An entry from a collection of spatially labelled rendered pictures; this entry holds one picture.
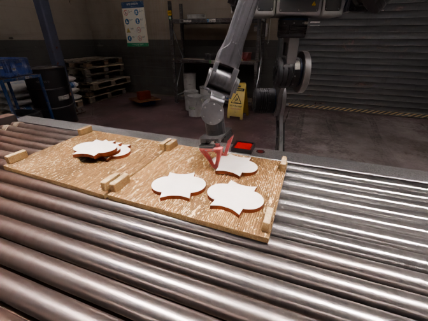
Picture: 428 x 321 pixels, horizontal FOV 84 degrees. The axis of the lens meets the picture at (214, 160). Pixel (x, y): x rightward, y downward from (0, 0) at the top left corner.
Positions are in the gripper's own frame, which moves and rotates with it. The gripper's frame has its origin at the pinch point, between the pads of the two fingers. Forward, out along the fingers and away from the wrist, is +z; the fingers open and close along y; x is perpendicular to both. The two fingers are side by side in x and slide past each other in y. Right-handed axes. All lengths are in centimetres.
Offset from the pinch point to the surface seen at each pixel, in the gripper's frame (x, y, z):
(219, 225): 9.3, 25.1, 2.8
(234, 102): -108, -336, 56
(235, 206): 11.3, 19.3, 1.7
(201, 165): -5.1, 2.7, 0.9
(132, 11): -371, -453, -132
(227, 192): 7.8, 14.8, 1.3
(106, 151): -33.4, 11.1, -6.5
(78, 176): -35.1, 21.6, -3.3
